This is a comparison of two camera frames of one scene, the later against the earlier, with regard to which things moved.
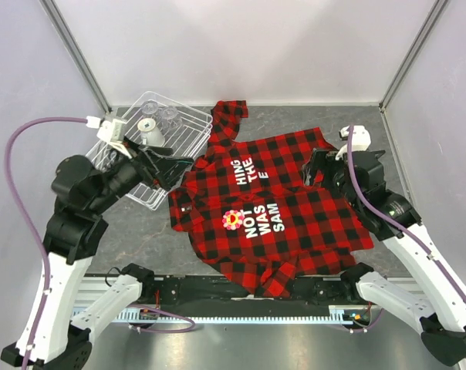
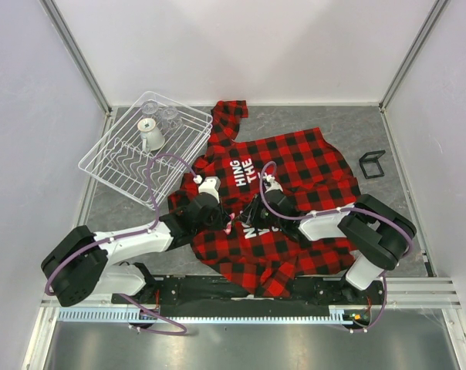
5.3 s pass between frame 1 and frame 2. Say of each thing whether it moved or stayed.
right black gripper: moved
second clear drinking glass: stayed
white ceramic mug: stayed
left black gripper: moved
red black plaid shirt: stayed
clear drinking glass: stayed
